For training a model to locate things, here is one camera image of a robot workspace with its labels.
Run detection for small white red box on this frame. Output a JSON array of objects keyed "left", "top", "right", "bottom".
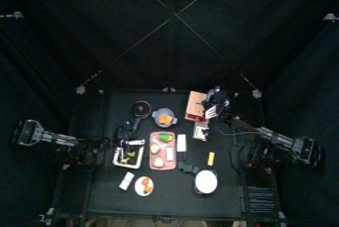
[{"left": 192, "top": 120, "right": 211, "bottom": 142}]

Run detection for orange toy food on plate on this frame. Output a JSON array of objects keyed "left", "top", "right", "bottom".
[{"left": 139, "top": 176, "right": 154, "bottom": 195}]

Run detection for white square tray dark inside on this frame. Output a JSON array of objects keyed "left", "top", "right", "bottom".
[{"left": 111, "top": 145, "right": 146, "bottom": 170}]

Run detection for green yellow toy vegetable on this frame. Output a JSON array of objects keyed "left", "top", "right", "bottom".
[{"left": 158, "top": 133, "right": 175, "bottom": 144}]

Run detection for grey-blue toy pot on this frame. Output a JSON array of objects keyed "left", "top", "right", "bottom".
[{"left": 151, "top": 107, "right": 179, "bottom": 129}]

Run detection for yellow rectangular block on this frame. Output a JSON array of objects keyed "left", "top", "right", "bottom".
[{"left": 207, "top": 151, "right": 218, "bottom": 167}]

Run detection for white round plate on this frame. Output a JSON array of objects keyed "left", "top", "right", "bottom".
[
  {"left": 194, "top": 170, "right": 220, "bottom": 195},
  {"left": 134, "top": 175, "right": 155, "bottom": 197}
]

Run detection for black cable loop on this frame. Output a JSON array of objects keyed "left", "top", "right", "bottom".
[{"left": 214, "top": 118, "right": 262, "bottom": 138}]

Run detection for white rounded toy food piece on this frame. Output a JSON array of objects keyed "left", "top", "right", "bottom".
[{"left": 152, "top": 157, "right": 166, "bottom": 169}]

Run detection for orange toy food piece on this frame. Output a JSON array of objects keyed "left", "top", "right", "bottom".
[{"left": 158, "top": 115, "right": 175, "bottom": 127}]

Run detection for white toy cleaver black handle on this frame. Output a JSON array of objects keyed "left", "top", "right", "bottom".
[{"left": 176, "top": 133, "right": 188, "bottom": 164}]

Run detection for pink rectangular tray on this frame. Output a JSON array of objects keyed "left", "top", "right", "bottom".
[{"left": 148, "top": 131, "right": 178, "bottom": 171}]

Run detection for small black block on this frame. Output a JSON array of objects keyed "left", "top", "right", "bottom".
[{"left": 178, "top": 161, "right": 202, "bottom": 174}]

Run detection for black frying pan red inside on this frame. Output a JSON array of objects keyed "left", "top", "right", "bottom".
[{"left": 130, "top": 100, "right": 152, "bottom": 132}]

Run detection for yellow green toy vegetables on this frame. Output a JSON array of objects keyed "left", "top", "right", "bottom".
[{"left": 118, "top": 151, "right": 138, "bottom": 165}]

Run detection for white printed label sticker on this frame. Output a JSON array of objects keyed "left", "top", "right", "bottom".
[{"left": 246, "top": 184, "right": 275, "bottom": 215}]

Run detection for thin crossing brace wire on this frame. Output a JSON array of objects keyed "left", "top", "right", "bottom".
[
  {"left": 123, "top": 0, "right": 262, "bottom": 95},
  {"left": 79, "top": 0, "right": 236, "bottom": 88}
]

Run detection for salmon cardboard box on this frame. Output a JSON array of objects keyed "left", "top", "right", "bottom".
[{"left": 184, "top": 90, "right": 210, "bottom": 122}]

